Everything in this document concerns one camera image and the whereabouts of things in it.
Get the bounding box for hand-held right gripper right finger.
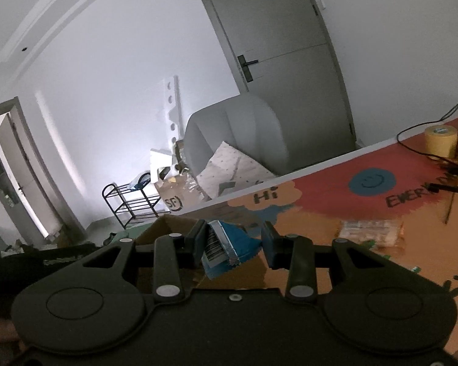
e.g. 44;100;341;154
262;220;399;302

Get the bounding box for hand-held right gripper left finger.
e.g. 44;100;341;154
80;220;207;302

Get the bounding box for blue snack packet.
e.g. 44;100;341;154
201;219;262;281

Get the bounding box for cardboard box with round logo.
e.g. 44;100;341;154
154;174;211;215

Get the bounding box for printed cartoon table mat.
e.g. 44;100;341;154
135;112;458;366

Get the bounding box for black shoe rack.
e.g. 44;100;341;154
102;182;169;230

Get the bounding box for dotted white cushion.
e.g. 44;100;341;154
195;141;278;201

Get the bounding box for open grey doorway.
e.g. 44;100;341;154
0;96;89;246

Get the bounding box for clear cracker packet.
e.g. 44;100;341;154
335;219;406;249

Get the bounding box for grey armchair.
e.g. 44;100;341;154
184;92;291;178

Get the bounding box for white board with holes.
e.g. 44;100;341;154
149;76;184;170

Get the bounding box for yellow tape roll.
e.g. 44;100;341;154
423;124;458;160

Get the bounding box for grey door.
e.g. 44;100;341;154
188;0;358;150

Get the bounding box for black door handle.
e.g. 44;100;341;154
237;55;260;83

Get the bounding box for black wire rack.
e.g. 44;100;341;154
427;164;458;225

